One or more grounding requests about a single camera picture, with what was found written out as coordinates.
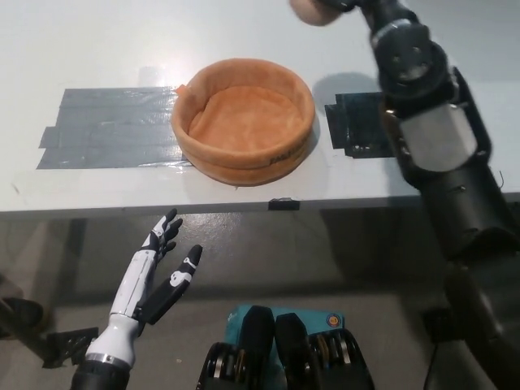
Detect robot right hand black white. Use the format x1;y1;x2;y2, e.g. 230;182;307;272
318;0;420;37

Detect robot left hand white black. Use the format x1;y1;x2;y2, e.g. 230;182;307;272
84;208;203;363

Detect beige plush dumpling with face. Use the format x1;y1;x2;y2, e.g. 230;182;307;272
288;0;347;28

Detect robot body black teal blocks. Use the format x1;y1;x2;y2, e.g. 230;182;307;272
197;304;375;390

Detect black tape square patch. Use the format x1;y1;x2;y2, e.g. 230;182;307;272
323;92;398;158

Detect dark shoe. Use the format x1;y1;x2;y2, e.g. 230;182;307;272
0;296;45;339

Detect small black tape strip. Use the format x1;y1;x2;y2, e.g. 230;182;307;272
269;197;301;211

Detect orange plush round basket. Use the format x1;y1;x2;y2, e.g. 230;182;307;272
170;58;316;188

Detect grey duct tape patch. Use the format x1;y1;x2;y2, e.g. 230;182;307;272
37;87;193;171

